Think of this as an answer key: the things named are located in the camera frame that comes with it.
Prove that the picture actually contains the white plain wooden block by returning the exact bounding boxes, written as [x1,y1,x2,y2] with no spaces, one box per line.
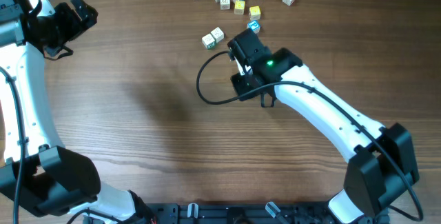
[210,27,225,43]

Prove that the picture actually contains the yellow block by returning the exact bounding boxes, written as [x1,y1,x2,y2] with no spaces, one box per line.
[249,6,261,21]
[234,0,245,15]

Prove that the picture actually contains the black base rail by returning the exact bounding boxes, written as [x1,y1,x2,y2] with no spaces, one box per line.
[82,201,390,224]

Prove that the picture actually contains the white block brown drawing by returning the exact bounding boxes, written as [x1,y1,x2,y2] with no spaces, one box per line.
[220,0,231,10]

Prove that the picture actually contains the white block green side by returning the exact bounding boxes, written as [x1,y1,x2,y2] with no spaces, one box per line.
[201,34,216,50]

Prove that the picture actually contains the blue letter P block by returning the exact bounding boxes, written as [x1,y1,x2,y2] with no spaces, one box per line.
[247,20,260,34]

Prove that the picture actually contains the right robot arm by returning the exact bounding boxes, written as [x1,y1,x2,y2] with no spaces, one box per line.
[227,29,420,223]

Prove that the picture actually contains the yellow block middle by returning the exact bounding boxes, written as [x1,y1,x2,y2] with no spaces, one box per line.
[234,0,245,15]

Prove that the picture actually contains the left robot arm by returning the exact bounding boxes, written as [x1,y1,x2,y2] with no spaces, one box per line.
[1,0,158,223]

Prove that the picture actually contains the yellow block lower right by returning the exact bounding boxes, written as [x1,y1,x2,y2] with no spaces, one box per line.
[249,6,261,21]

